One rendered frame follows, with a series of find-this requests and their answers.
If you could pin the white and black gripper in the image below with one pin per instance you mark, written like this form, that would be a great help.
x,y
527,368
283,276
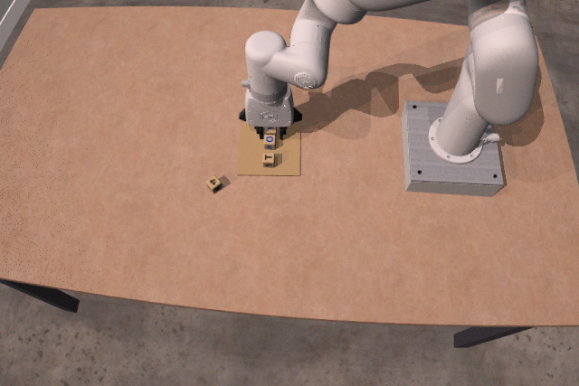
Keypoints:
x,y
281,114

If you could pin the tan flat square mat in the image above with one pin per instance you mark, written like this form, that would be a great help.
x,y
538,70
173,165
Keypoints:
x,y
287,152

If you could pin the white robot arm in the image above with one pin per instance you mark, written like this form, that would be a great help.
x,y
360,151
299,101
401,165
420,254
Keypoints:
x,y
504,53

